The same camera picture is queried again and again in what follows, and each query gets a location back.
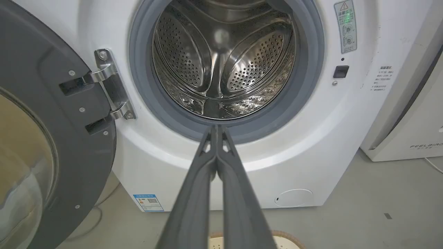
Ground thin white cable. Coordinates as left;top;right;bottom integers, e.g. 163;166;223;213
425;157;443;174

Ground grey rubber door gasket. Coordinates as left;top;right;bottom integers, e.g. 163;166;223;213
129;0;325;144

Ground chrome door hinge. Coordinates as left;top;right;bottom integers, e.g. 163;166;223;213
83;49;136;120

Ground woven laundry basket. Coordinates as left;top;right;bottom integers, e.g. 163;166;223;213
208;231;307;249

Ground white front-load washing machine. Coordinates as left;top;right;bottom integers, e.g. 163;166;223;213
14;0;433;212

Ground white appliance with grey stripe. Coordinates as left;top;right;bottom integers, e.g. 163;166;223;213
360;0;443;162

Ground grey warning sticker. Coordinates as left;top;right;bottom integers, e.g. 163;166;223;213
334;0;358;54

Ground black door latch slot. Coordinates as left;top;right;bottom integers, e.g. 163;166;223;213
333;65;350;79

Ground stainless steel washing machine drum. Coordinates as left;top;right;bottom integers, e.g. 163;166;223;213
152;0;297;120

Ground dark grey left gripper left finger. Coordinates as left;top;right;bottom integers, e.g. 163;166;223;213
156;125;218;249

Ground grey washing machine door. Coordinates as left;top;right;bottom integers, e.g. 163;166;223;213
0;0;117;249

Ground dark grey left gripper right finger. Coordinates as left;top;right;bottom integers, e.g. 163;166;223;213
217;125;277;249

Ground blue energy label sticker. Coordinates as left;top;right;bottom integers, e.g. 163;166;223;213
133;194;164;212

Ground grey power cord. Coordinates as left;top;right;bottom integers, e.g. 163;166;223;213
64;183;121;242

